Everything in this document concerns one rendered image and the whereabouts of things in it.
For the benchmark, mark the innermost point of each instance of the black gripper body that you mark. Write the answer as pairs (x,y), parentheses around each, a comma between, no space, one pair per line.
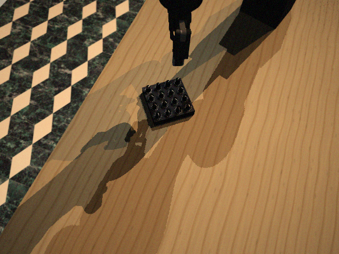
(181,9)

